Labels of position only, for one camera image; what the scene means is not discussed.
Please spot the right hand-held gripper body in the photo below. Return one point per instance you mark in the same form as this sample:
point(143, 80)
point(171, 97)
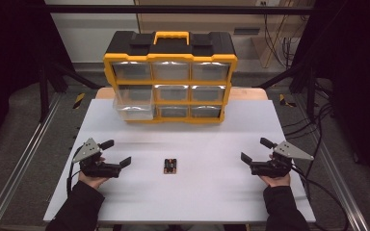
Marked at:
point(271, 168)

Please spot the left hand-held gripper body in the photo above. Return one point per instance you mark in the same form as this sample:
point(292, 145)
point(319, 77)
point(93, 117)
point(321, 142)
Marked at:
point(91, 166)

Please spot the clear plastic drawer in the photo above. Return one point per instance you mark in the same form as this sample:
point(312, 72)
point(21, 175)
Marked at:
point(135, 110)

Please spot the yellow black organizer cabinet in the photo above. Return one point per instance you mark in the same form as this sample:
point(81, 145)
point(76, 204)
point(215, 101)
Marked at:
point(173, 48)

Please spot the person's right hand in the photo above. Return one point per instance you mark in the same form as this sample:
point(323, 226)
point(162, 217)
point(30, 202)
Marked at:
point(277, 181)

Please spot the person's left hand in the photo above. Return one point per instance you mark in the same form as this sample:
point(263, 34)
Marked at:
point(92, 182)

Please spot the yellow black hazard tape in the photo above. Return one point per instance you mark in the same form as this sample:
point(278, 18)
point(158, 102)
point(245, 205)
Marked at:
point(285, 101)
point(78, 100)

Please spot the black metal stand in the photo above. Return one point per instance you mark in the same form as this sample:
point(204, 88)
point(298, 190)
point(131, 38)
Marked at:
point(45, 89)
point(310, 86)

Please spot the group of clear organizer drawers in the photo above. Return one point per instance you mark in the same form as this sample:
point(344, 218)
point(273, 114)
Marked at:
point(207, 71)

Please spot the black curtain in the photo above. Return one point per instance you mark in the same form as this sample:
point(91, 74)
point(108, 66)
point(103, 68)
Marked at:
point(9, 64)
point(356, 80)

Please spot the grey vent plate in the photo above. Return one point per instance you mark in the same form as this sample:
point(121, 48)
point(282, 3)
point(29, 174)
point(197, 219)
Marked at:
point(246, 31)

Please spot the aluminium floor rail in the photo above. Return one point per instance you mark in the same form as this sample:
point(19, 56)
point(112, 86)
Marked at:
point(16, 173)
point(337, 179)

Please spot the black horizontal frame bar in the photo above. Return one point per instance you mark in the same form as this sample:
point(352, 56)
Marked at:
point(173, 9)

